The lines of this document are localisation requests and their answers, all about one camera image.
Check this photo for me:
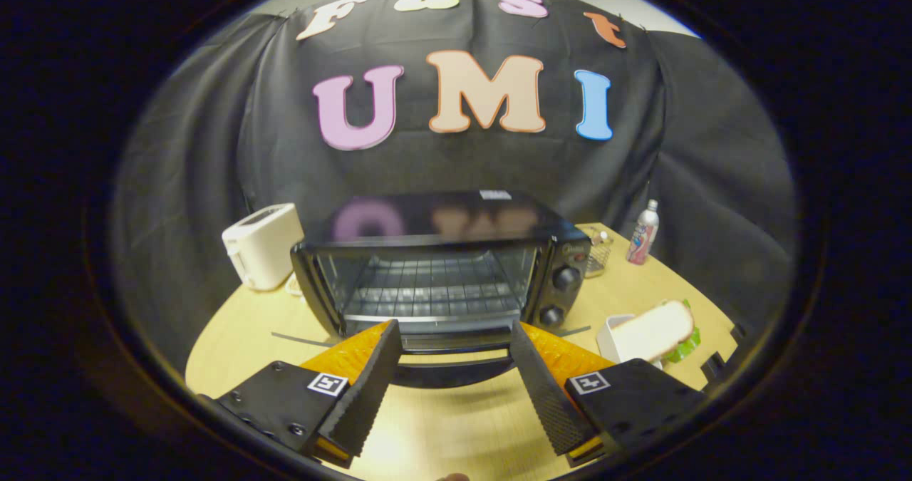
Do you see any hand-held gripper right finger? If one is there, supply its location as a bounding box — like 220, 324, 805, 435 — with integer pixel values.
509, 321, 708, 467

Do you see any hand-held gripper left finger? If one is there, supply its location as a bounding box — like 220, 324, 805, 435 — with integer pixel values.
202, 319, 404, 469

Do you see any black toaster oven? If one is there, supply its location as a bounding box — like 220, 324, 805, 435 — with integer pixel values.
290, 190, 592, 389

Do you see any sandwich with lettuce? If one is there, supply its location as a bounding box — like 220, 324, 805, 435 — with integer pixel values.
611, 299, 701, 364

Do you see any white pop-up toaster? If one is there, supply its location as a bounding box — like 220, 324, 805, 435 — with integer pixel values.
222, 203, 305, 291

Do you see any white rectangular container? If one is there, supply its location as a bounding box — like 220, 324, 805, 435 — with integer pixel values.
596, 314, 663, 369

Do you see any black table edge clamp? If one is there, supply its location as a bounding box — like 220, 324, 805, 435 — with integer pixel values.
700, 323, 749, 386

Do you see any pink labelled drink bottle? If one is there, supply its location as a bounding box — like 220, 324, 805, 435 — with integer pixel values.
626, 199, 660, 266

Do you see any black backdrop cloth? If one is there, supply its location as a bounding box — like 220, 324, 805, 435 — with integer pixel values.
110, 0, 797, 368

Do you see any small wire basket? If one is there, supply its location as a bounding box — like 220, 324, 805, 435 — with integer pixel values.
583, 226, 615, 279

